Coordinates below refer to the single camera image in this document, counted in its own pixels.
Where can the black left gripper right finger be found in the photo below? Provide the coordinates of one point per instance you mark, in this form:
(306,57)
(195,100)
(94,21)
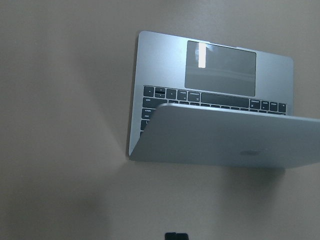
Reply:
(182,236)

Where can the grey laptop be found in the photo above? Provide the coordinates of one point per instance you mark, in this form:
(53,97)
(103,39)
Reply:
(196,102)

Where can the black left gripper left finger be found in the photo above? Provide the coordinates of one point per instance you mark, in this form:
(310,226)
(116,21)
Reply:
(170,236)

